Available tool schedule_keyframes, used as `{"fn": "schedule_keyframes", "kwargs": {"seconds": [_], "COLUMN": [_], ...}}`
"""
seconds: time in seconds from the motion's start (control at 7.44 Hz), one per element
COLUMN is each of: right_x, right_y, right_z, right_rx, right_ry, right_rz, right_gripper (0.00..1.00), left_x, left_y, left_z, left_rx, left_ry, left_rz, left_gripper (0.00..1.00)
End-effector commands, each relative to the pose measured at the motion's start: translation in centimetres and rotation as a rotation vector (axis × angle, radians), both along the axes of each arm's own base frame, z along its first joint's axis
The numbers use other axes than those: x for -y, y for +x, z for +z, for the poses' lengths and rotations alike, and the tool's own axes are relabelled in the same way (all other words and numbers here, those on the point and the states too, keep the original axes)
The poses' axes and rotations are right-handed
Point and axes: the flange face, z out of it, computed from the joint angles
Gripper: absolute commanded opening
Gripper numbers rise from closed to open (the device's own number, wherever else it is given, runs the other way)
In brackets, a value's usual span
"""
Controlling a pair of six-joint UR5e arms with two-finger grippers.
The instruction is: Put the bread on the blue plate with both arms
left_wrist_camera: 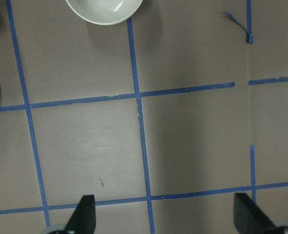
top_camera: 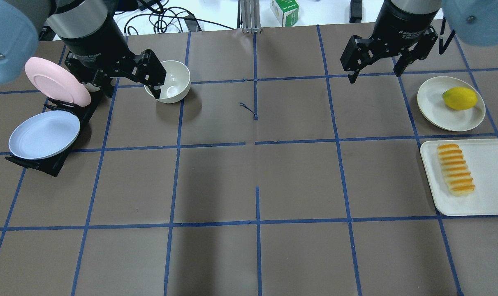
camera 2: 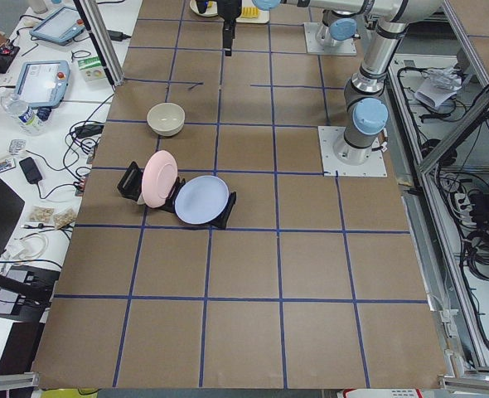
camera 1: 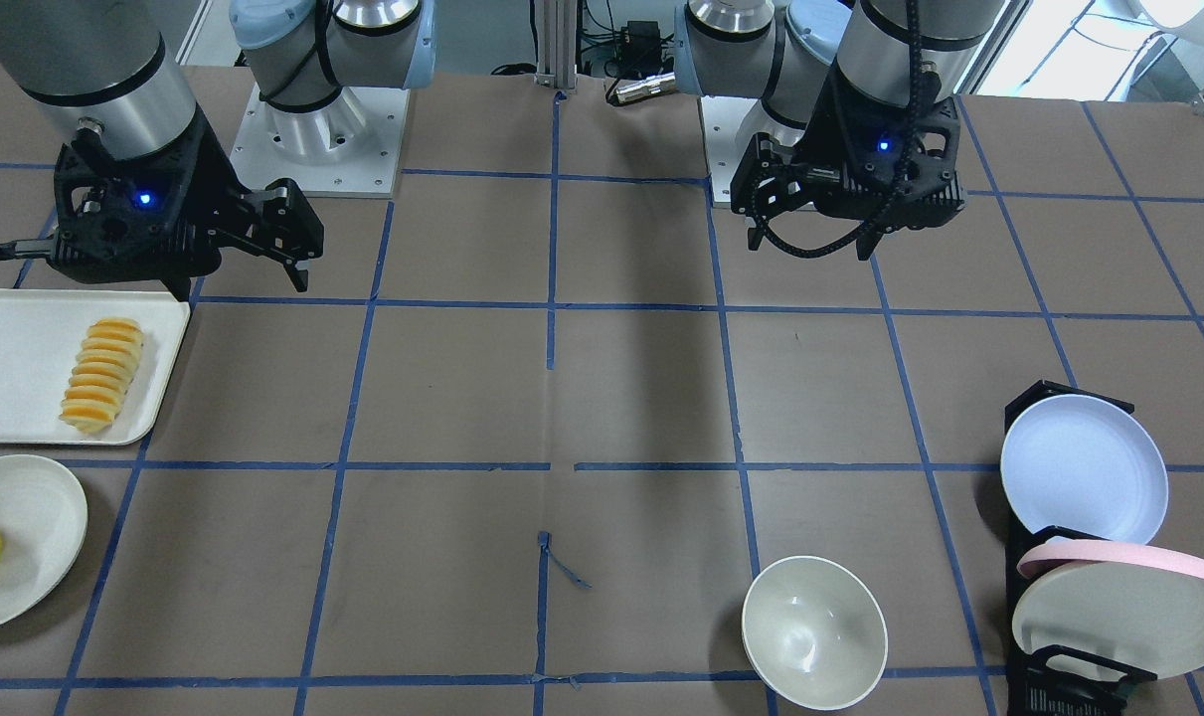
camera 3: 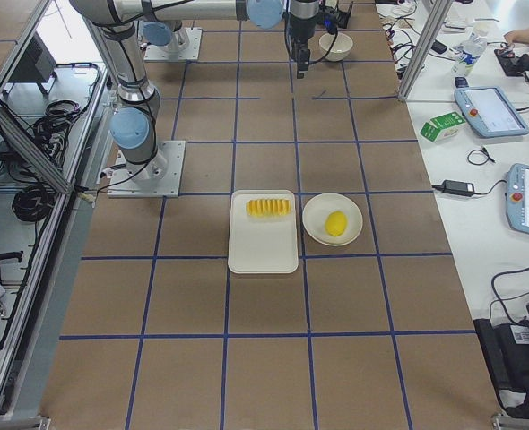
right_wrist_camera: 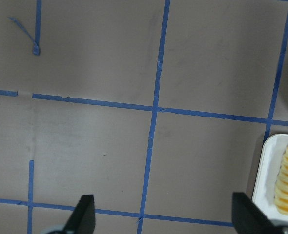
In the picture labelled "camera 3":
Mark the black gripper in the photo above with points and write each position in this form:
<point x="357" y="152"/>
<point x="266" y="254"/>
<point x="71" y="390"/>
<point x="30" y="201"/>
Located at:
<point x="301" y="24"/>

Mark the blue teach pendant far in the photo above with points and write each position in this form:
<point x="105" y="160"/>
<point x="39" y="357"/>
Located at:
<point x="489" y="112"/>

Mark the yellow lemon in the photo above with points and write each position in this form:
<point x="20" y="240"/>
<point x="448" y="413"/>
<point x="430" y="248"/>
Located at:
<point x="336" y="223"/>

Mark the aluminium frame post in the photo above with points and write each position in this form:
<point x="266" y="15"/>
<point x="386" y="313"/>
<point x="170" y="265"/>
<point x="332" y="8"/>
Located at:
<point x="428" y="35"/>

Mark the cream bowl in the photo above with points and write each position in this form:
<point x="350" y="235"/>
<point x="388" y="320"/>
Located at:
<point x="335" y="48"/>

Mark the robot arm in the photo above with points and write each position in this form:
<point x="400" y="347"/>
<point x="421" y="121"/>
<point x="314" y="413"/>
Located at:
<point x="133" y="127"/>

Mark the cream rectangular tray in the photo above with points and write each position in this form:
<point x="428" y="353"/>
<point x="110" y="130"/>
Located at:
<point x="262" y="245"/>

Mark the cream round plate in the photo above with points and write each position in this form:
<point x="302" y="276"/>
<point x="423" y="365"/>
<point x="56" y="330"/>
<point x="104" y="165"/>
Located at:
<point x="318" y="208"/>

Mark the black power adapter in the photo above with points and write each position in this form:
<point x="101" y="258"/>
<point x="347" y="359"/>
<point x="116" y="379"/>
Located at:
<point x="458" y="188"/>

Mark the plastic water bottle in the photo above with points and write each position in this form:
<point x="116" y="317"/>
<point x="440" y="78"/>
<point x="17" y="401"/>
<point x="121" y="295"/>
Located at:
<point x="468" y="54"/>

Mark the green white carton box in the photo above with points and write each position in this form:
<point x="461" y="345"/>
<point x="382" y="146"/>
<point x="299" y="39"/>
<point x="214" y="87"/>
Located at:
<point x="439" y="128"/>

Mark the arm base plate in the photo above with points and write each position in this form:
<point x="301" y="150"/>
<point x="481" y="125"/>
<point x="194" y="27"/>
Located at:
<point x="166" y="46"/>
<point x="160" y="178"/>

